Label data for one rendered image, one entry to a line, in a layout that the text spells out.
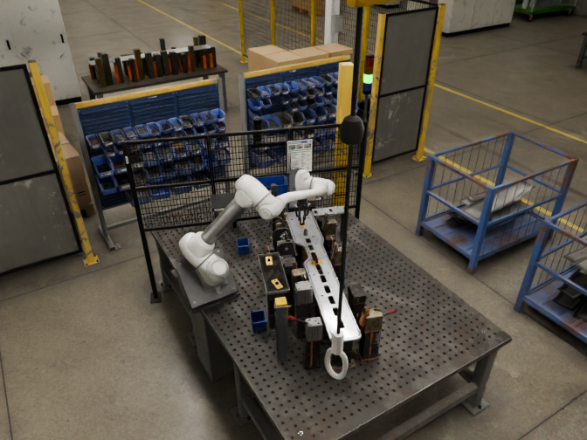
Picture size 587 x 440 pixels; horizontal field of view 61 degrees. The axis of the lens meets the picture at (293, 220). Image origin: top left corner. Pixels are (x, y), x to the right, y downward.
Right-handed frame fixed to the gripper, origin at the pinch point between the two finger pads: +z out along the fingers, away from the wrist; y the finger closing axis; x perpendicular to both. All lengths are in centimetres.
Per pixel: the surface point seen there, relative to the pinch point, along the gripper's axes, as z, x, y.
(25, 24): -35, 588, -316
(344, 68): -94, 58, 45
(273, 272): -11, -70, -33
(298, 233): 4.3, -10.4, -5.0
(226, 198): 1, 45, -52
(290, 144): -37, 54, 2
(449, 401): 81, -116, 77
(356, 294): 2, -86, 16
